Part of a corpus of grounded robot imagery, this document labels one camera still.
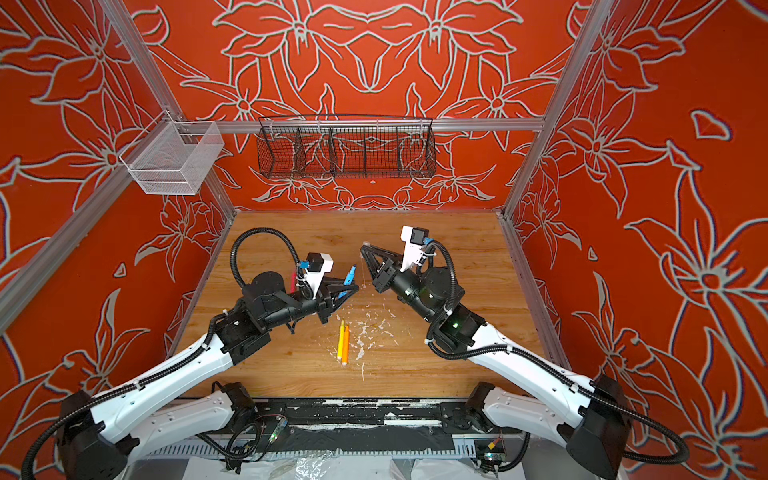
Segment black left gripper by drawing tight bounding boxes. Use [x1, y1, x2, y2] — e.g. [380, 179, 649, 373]
[265, 276, 357, 330]

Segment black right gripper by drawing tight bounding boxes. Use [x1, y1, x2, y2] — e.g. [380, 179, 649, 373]
[361, 243, 442, 326]

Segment blue marker pen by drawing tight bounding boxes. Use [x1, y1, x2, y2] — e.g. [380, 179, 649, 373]
[338, 265, 356, 299]

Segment yellow marker pen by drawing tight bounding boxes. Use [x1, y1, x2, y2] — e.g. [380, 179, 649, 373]
[336, 320, 346, 361]

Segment orange marker pen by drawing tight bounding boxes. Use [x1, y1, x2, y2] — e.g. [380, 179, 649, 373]
[341, 325, 350, 365]

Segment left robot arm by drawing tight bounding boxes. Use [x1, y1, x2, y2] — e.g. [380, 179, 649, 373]
[20, 227, 359, 479]

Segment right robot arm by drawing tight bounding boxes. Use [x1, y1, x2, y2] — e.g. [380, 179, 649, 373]
[360, 238, 690, 479]

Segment white mesh basket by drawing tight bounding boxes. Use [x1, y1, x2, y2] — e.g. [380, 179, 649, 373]
[120, 121, 224, 196]

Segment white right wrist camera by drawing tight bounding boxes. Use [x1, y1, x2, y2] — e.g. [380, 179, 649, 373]
[400, 226, 430, 271]

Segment black wire basket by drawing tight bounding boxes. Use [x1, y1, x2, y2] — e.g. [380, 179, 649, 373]
[256, 115, 437, 180]

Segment aluminium frame rail back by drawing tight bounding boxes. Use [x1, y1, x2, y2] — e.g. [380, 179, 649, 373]
[212, 118, 544, 134]

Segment aluminium frame rail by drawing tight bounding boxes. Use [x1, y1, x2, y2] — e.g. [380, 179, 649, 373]
[500, 0, 615, 222]
[1, 1, 234, 337]
[212, 118, 544, 134]

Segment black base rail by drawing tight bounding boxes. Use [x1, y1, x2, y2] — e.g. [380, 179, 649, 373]
[134, 397, 523, 460]

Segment aluminium frame rail left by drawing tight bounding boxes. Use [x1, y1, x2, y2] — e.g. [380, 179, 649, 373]
[1, 1, 234, 337]

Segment aluminium frame rail right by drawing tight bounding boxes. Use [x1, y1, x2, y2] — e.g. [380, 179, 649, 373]
[500, 0, 615, 222]

